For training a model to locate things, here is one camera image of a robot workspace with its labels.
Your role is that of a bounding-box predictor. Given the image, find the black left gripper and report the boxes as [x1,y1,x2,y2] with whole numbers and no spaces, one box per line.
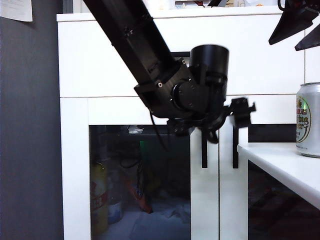
[166,96,258,144]

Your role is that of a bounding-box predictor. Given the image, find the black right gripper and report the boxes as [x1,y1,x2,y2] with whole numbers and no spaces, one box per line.
[268,0,320,52]

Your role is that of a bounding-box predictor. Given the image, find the black door handle bar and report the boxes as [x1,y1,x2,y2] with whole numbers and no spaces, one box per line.
[201,129,208,169]
[232,126,240,170]

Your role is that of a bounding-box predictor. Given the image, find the silver beverage can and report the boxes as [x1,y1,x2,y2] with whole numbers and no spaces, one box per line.
[295,81,320,159]

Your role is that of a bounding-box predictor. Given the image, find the white glass-panel cabinet door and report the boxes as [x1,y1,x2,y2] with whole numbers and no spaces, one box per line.
[59,96,220,240]
[218,94,320,240]

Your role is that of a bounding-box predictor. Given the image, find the white cabinet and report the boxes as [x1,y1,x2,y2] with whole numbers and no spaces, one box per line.
[56,5,320,240]

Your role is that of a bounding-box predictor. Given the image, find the narrow white drawer front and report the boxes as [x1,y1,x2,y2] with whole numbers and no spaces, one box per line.
[303,13,320,85]

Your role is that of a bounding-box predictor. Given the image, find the white crumpled bag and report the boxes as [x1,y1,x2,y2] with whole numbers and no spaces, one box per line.
[243,0,281,8]

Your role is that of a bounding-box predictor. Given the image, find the black angular object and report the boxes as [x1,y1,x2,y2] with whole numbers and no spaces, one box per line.
[207,0,227,8]

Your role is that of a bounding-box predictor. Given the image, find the orange snack bag blue print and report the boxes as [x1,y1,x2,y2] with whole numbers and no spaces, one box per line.
[123,174,154,215]

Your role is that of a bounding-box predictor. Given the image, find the white plastic gloves bag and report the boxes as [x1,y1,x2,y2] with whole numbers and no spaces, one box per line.
[124,202,191,240]

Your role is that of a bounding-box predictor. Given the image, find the printed paper box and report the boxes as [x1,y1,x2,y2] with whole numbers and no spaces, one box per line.
[174,0,209,9]

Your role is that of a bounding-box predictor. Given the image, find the clear pump sanitizer bottle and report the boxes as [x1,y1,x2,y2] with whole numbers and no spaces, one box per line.
[107,197,124,225]

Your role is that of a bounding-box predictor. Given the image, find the wide white drawer front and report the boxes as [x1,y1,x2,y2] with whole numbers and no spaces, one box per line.
[57,14,305,98]

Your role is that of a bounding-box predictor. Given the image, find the yellow detergent bottle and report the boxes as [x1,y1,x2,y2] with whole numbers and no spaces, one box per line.
[90,161,110,237]

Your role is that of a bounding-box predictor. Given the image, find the white paper sheet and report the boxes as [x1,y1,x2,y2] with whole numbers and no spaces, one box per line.
[0,0,34,23]

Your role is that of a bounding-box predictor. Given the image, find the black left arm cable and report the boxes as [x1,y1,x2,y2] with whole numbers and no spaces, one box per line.
[149,111,169,152]

